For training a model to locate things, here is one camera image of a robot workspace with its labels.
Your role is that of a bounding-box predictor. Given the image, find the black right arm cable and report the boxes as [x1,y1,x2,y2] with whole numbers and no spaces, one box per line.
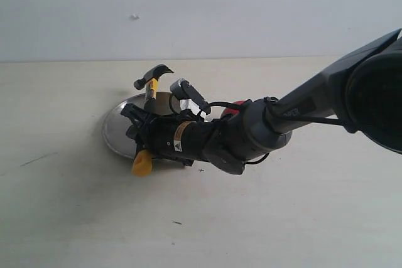
[200,97,359,166]

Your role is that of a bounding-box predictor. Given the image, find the round steel plate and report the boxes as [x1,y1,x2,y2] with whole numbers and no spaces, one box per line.
[102,91,208,161]

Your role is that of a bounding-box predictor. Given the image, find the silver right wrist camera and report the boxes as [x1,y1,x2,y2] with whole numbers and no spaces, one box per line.
[170,78,211,119]

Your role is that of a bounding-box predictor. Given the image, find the red dome push button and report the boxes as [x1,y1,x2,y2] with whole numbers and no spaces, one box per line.
[220,100,252,118]

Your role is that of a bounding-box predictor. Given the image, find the black yellow claw hammer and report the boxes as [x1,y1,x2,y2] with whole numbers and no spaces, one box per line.
[131,63,175,177]

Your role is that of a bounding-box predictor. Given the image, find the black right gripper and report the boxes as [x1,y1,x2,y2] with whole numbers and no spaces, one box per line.
[121,104,192,166]

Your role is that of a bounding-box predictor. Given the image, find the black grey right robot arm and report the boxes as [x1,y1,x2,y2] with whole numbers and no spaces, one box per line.
[121,29,401,175]

